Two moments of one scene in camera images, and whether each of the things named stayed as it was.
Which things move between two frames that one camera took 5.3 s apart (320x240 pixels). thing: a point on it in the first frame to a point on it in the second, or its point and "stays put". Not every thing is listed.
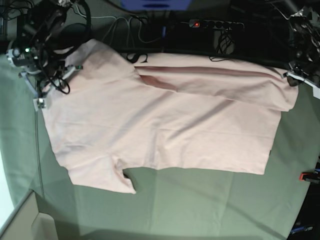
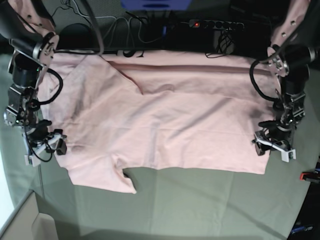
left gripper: x=48 y=79 to x=47 y=144
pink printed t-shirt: x=179 y=111 stays put
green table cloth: x=168 y=203 stays put
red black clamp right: x=311 y=176 stays put
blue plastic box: x=157 y=5 stays put
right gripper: x=300 y=70 to x=264 y=137
